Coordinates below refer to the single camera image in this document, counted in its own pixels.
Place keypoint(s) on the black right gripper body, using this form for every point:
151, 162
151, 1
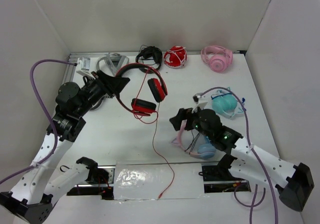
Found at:
193, 122

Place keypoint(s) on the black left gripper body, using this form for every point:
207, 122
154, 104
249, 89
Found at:
97, 88

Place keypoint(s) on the red black headphones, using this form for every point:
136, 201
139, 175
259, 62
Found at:
140, 130

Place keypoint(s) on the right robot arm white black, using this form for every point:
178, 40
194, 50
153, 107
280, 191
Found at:
294, 183

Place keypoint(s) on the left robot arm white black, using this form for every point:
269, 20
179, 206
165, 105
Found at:
35, 195

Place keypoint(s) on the teal cat-ear headphones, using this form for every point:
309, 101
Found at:
225, 104

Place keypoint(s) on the grey white headphones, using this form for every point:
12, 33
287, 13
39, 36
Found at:
114, 61

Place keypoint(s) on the pink blue cat-ear headphones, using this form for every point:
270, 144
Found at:
204, 151

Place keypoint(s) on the red white folded headphones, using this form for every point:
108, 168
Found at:
175, 57

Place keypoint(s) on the white glossy cover sheet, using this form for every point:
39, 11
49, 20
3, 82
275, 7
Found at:
148, 181

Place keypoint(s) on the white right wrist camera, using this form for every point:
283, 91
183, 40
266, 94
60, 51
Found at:
200, 102

